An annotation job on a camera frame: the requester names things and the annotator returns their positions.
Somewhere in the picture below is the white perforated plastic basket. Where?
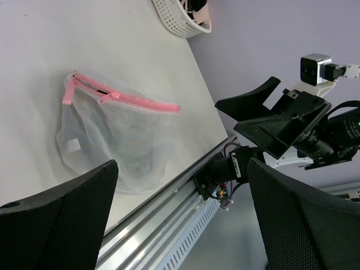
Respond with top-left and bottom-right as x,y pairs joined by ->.
152,0 -> 212,38

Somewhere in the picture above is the aluminium mounting rail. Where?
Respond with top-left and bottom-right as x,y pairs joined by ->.
96,135 -> 236,269

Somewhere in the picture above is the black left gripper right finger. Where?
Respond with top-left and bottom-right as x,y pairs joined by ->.
247,158 -> 359,269

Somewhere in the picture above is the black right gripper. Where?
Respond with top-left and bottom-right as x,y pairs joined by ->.
215,76 -> 331,159

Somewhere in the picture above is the white mesh laundry bag pink zipper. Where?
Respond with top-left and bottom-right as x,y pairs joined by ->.
56,69 -> 180,194

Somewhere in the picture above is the white slotted cable duct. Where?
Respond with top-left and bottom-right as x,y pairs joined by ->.
132,193 -> 220,270

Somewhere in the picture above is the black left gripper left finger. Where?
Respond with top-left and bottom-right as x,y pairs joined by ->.
1,160 -> 118,269

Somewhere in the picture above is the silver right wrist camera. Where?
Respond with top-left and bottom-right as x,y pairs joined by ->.
300,53 -> 332,86

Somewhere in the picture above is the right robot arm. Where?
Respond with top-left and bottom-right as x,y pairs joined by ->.
193,77 -> 359,269

